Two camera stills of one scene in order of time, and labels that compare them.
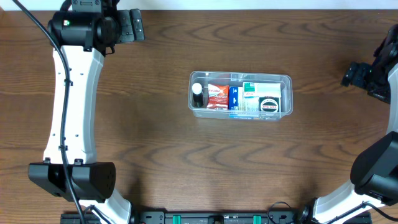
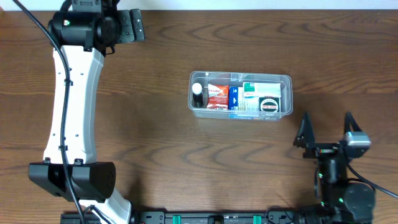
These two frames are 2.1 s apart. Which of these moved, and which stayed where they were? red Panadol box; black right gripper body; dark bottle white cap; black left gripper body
Moved: black right gripper body
Stayed: dark bottle white cap; red Panadol box; black left gripper body
